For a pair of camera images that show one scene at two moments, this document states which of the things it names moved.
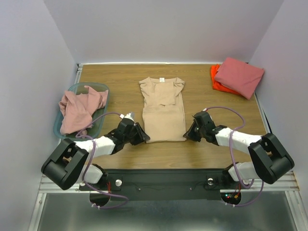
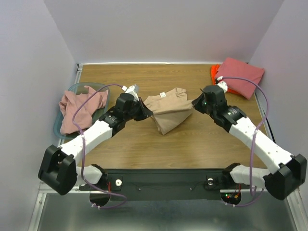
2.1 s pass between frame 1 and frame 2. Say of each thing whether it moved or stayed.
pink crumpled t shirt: stayed
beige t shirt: moved
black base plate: stayed
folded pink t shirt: stayed
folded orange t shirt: stayed
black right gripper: moved
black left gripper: moved
